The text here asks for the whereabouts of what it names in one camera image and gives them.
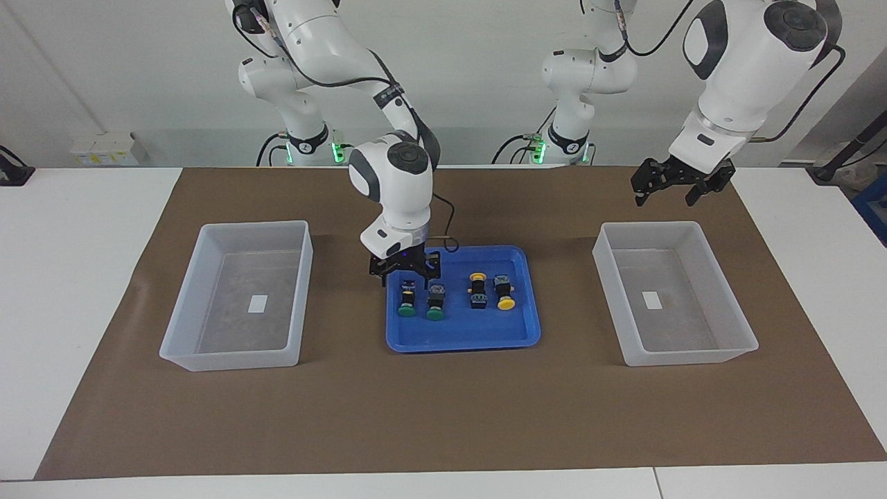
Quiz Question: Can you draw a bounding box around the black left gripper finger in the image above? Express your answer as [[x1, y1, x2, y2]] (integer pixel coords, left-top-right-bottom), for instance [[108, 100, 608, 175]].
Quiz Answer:
[[686, 159, 737, 207], [631, 159, 660, 207]]

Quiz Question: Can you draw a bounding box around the blue plastic tray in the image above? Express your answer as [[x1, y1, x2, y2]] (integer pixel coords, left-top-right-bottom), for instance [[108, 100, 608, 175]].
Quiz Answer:
[[385, 245, 542, 353]]

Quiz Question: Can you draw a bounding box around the black pole stand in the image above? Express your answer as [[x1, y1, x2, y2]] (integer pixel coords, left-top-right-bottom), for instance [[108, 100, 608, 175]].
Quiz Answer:
[[807, 111, 887, 184]]

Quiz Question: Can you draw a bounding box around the brown paper table mat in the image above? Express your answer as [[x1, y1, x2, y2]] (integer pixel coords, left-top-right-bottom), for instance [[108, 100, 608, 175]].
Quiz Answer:
[[35, 165, 887, 481]]

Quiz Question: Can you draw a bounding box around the blue plastic crate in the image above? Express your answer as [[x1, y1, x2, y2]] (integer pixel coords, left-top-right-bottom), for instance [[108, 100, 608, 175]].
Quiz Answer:
[[851, 173, 887, 247]]

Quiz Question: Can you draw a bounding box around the translucent white plastic box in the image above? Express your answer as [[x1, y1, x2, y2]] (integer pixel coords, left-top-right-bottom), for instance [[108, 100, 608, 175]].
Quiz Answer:
[[592, 221, 759, 367], [159, 220, 314, 372]]

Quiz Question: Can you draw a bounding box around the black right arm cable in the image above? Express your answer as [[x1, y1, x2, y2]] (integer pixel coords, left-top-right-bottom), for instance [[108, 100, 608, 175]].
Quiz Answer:
[[232, 0, 462, 254]]

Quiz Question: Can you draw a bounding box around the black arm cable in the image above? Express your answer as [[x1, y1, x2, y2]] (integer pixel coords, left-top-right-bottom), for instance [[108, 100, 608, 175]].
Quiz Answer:
[[613, 0, 848, 143], [232, 0, 462, 254]]

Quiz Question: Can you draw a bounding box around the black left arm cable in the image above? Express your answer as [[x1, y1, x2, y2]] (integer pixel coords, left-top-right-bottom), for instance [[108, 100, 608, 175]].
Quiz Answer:
[[613, 0, 848, 143]]

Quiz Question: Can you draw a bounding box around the white wall socket box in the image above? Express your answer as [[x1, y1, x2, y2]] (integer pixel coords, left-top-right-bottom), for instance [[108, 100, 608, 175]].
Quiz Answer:
[[69, 132, 148, 167]]

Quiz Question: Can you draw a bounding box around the black clamp mount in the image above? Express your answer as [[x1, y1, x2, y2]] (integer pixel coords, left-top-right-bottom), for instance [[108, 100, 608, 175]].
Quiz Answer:
[[0, 146, 35, 186]]

